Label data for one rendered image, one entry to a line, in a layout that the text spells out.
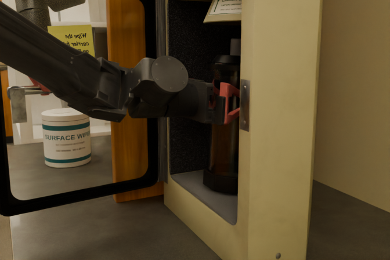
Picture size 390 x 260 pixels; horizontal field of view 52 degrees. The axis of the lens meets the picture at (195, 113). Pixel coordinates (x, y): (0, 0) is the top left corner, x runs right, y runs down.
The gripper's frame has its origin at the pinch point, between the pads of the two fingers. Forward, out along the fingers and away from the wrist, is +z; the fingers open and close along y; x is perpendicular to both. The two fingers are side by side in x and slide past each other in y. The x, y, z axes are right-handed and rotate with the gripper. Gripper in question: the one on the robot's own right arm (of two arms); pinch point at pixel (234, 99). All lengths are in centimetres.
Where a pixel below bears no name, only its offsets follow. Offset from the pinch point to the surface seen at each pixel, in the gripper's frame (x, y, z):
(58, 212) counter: 25.6, 22.1, -26.8
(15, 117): 3.9, 10.7, -35.6
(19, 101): 1.2, 10.7, -35.0
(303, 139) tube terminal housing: 3.9, -17.2, 0.6
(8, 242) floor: 117, 209, -25
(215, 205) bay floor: 17.1, -5.7, -6.6
